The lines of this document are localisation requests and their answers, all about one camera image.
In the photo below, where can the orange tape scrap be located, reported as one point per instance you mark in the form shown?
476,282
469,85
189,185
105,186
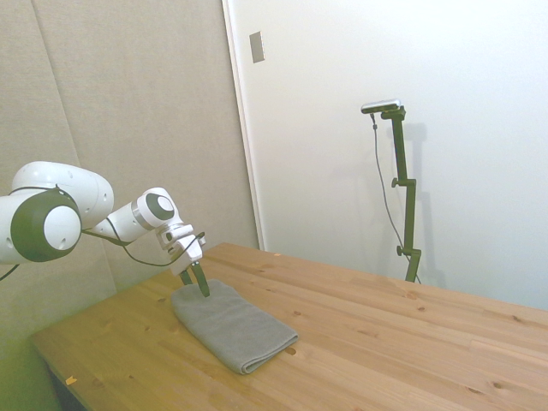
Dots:
70,380

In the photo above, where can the grey towel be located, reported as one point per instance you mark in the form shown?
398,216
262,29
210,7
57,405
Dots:
231,321

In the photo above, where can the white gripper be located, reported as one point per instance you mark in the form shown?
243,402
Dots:
188,257

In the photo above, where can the silver camera on stand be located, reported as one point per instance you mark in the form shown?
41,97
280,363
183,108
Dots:
381,105

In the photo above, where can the dark green camera stand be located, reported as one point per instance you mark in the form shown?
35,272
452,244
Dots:
409,214

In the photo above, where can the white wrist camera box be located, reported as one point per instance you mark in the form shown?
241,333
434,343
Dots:
173,235

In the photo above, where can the white door trim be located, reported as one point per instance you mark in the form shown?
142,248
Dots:
244,128

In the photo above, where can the grey wall plate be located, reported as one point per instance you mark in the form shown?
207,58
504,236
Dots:
257,47

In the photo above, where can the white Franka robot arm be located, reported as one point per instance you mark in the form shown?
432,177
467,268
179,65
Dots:
51,205

